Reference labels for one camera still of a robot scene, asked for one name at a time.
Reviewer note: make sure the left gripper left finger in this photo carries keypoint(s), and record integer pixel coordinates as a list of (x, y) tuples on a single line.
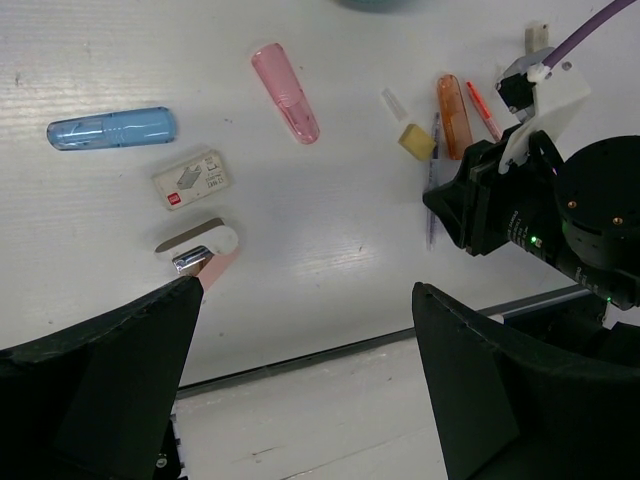
[(95, 400)]

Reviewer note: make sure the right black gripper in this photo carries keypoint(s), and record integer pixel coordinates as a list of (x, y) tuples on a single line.
[(482, 210)]

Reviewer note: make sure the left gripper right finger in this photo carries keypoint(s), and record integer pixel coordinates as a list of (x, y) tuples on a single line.
[(556, 399)]

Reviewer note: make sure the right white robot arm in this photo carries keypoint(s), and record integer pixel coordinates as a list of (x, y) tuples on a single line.
[(578, 215)]

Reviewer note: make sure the orange red thin pen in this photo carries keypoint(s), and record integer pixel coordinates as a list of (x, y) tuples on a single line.
[(483, 111)]

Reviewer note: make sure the yellow eraser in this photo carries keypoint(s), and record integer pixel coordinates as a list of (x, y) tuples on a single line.
[(417, 142)]

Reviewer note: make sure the small clear pen cap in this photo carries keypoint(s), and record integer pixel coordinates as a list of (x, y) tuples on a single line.
[(394, 105)]

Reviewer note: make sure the teal round divided organizer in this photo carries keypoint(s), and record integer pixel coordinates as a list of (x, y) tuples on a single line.
[(383, 6)]

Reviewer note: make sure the pink translucent case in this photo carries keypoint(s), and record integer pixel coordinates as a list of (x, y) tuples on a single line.
[(277, 75)]

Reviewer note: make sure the blue translucent stapler case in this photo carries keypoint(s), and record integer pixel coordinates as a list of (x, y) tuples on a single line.
[(131, 128)]

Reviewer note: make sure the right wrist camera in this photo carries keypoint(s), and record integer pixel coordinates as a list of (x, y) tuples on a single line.
[(548, 105)]

